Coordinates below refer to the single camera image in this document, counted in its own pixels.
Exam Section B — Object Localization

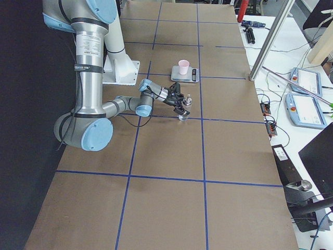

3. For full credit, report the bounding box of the black folded tripod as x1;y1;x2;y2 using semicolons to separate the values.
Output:
244;26;255;44

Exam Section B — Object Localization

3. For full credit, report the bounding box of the pink plastic cup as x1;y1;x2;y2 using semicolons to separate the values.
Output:
178;59;190;75

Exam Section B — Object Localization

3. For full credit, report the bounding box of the near blue teach pendant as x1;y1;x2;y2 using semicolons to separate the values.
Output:
286;93;327;129

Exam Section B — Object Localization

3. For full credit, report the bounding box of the black power strip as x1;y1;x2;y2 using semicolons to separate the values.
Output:
260;102;277;138

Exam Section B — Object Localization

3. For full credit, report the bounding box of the digital kitchen scale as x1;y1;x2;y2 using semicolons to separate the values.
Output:
171;65;200;83

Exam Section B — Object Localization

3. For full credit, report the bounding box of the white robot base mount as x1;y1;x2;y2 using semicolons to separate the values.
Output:
103;10;140;85

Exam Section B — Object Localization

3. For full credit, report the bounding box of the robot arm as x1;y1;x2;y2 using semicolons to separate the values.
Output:
43;1;190;151

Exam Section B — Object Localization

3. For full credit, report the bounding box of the blue teach pendant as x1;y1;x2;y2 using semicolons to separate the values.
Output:
286;93;327;129
290;67;323;97

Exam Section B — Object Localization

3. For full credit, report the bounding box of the grabber stick with green tip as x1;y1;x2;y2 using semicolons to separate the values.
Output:
262;66;333;108

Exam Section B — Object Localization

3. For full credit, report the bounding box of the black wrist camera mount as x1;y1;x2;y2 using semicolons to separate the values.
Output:
168;82;181;95

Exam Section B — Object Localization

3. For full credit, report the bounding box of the folded blue umbrella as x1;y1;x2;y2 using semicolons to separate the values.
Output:
241;20;266;28

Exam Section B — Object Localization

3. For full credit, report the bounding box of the black monitor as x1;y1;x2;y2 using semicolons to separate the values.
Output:
299;124;332;195

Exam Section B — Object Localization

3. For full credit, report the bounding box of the wooden board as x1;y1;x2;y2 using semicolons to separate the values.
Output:
307;22;333;65

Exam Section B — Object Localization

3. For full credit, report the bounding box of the brown paper table cover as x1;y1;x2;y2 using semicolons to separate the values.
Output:
25;1;298;249

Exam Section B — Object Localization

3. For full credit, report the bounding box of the far blue teach pendant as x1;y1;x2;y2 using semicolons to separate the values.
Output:
290;67;323;97

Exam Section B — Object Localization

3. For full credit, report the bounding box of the black box with white label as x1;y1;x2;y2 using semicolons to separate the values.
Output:
272;144;302;186

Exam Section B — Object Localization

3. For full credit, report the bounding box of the red cylinder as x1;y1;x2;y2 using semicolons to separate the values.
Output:
237;0;249;23

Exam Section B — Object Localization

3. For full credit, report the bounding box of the aluminium frame post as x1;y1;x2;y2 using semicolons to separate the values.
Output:
249;0;295;81

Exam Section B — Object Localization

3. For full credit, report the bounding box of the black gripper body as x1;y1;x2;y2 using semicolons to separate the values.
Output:
163;89;184;108

